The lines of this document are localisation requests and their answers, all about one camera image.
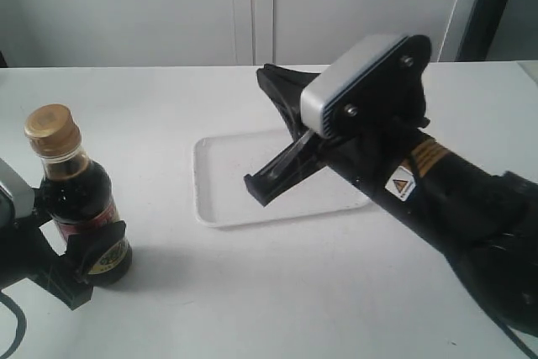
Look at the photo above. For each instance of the white plastic tray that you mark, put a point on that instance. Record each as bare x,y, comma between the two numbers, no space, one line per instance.
222,199

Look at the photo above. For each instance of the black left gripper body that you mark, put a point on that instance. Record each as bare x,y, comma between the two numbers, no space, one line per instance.
27,254

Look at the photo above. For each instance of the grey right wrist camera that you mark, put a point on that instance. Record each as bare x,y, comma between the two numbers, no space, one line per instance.
378,81

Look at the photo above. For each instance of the dark vertical post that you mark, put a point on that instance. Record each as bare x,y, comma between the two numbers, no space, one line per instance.
480,30

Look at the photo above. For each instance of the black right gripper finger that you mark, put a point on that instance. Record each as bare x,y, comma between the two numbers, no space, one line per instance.
284,87
297,162

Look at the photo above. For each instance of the dark soy sauce bottle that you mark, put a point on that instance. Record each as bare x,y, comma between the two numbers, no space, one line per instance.
77,190

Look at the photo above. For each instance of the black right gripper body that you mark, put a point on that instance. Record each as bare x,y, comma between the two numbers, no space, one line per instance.
395,167

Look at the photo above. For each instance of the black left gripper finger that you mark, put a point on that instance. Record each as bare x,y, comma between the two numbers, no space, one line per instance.
99,255
40,213

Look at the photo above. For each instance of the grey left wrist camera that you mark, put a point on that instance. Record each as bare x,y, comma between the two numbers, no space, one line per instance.
18,190

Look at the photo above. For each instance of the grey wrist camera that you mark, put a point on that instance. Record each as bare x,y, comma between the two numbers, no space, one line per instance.
378,81
18,190

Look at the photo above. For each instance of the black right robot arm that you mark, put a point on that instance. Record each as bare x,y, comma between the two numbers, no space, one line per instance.
484,225

